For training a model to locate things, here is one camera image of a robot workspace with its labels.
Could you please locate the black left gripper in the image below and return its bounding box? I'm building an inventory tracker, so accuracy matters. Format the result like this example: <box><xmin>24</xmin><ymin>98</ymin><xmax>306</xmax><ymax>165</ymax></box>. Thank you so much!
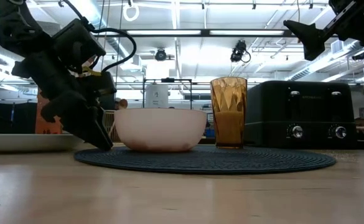
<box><xmin>12</xmin><ymin>52</ymin><xmax>118</xmax><ymax>152</ymax></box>

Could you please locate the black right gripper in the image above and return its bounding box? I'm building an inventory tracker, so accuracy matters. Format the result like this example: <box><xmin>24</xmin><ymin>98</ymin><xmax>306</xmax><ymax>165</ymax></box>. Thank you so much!
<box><xmin>283</xmin><ymin>0</ymin><xmax>364</xmax><ymax>62</ymax></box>

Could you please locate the gold spoon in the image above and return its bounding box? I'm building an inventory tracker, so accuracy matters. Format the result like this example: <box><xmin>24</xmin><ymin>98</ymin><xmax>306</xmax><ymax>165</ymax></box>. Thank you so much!
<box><xmin>115</xmin><ymin>98</ymin><xmax>129</xmax><ymax>111</ymax></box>

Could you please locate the orange pumpkin cereal box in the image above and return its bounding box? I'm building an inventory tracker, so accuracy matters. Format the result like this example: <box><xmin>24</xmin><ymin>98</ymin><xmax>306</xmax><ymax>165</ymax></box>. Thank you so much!
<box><xmin>34</xmin><ymin>90</ymin><xmax>65</xmax><ymax>135</ymax></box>

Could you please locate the white plate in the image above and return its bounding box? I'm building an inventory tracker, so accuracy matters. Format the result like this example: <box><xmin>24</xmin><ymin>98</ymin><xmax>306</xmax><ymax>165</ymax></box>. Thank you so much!
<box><xmin>0</xmin><ymin>133</ymin><xmax>85</xmax><ymax>153</ymax></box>

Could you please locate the pale pink bowl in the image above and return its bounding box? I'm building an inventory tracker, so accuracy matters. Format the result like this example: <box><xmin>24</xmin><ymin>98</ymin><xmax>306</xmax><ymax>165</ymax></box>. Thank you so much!
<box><xmin>114</xmin><ymin>108</ymin><xmax>208</xmax><ymax>152</ymax></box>

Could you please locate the amber faceted glass tumbler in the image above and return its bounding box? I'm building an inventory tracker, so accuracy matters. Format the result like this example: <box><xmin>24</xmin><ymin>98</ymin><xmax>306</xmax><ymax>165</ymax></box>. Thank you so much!
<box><xmin>210</xmin><ymin>77</ymin><xmax>248</xmax><ymax>149</ymax></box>

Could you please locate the white ceiling vent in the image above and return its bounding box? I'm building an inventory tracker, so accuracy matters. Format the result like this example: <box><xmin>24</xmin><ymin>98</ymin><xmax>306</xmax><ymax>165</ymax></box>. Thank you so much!
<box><xmin>330</xmin><ymin>39</ymin><xmax>345</xmax><ymax>54</ymax></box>

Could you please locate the black four-slot toaster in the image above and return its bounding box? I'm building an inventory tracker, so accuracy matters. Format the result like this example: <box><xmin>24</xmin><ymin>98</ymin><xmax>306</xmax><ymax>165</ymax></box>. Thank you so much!
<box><xmin>243</xmin><ymin>80</ymin><xmax>358</xmax><ymax>149</ymax></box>

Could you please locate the round dark blue placemat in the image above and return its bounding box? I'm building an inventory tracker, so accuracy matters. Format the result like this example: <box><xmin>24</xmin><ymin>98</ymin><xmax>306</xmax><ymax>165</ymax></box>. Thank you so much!
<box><xmin>73</xmin><ymin>144</ymin><xmax>337</xmax><ymax>175</ymax></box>

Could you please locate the gold wire utensil holder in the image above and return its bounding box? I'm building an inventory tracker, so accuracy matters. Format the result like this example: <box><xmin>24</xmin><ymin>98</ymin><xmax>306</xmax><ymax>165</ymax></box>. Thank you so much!
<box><xmin>102</xmin><ymin>110</ymin><xmax>121</xmax><ymax>143</ymax></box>

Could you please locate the black ceiling camera with cable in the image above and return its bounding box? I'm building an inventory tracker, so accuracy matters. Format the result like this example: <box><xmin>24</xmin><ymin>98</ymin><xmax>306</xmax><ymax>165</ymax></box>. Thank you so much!
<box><xmin>230</xmin><ymin>39</ymin><xmax>251</xmax><ymax>63</ymax></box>

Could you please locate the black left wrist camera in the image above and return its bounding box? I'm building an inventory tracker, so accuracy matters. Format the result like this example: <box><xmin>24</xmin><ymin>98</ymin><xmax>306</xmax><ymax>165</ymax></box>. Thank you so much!
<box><xmin>52</xmin><ymin>18</ymin><xmax>107</xmax><ymax>75</ymax></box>

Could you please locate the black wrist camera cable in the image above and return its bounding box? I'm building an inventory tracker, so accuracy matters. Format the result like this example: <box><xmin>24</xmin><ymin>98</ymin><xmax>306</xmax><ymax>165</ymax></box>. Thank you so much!
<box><xmin>62</xmin><ymin>0</ymin><xmax>138</xmax><ymax>74</ymax></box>

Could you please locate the round black ceiling camera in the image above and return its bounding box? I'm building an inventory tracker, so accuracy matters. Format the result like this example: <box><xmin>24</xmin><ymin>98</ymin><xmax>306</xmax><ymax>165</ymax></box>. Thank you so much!
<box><xmin>154</xmin><ymin>48</ymin><xmax>167</xmax><ymax>62</ymax></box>

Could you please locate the white hanging ring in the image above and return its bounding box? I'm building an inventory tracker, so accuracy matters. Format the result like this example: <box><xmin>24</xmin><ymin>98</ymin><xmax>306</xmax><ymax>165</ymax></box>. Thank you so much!
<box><xmin>122</xmin><ymin>0</ymin><xmax>140</xmax><ymax>22</ymax></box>

